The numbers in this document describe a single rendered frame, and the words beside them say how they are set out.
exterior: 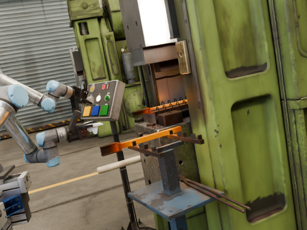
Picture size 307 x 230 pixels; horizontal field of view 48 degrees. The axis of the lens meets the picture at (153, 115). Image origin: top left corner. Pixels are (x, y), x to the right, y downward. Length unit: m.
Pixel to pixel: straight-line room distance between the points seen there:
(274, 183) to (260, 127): 0.34
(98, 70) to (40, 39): 3.36
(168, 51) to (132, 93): 4.82
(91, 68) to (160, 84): 4.61
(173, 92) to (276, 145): 0.77
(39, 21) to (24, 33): 0.52
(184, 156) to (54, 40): 8.24
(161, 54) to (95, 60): 4.88
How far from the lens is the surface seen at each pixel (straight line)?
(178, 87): 2.37
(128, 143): 1.65
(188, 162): 1.98
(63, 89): 2.22
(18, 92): 1.75
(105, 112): 2.42
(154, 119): 2.04
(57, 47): 9.91
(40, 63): 9.83
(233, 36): 1.87
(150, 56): 2.00
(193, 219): 2.11
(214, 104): 1.72
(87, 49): 6.87
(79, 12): 6.87
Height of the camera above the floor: 1.28
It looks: 9 degrees down
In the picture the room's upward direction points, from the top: 10 degrees counter-clockwise
